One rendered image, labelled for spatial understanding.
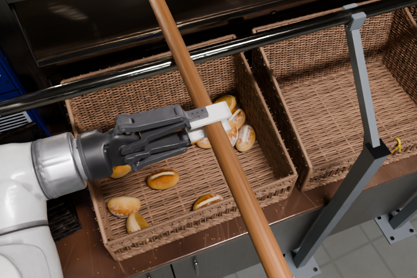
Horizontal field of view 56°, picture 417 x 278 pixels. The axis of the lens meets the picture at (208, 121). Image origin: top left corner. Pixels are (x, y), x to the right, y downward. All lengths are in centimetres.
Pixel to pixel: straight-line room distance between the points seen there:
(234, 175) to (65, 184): 24
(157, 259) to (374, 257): 105
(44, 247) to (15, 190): 9
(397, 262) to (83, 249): 130
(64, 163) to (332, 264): 145
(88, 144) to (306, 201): 83
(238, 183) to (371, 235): 143
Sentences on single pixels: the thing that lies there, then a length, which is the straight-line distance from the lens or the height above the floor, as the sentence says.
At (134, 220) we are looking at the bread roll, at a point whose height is 65.
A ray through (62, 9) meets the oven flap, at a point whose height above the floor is 105.
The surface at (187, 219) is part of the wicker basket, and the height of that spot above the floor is 70.
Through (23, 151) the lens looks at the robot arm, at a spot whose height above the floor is 124.
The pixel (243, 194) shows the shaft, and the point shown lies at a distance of 56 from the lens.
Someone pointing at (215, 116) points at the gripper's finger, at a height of 122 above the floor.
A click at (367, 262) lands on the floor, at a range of 190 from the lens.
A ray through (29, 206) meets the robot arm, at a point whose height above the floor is 121.
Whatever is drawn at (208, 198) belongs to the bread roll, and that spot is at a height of 65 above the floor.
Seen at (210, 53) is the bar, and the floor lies 117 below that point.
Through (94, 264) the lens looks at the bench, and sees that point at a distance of 122.
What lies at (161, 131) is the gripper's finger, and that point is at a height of 122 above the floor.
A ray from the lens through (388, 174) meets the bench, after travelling 140.
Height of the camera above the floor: 172
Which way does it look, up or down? 55 degrees down
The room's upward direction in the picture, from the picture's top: straight up
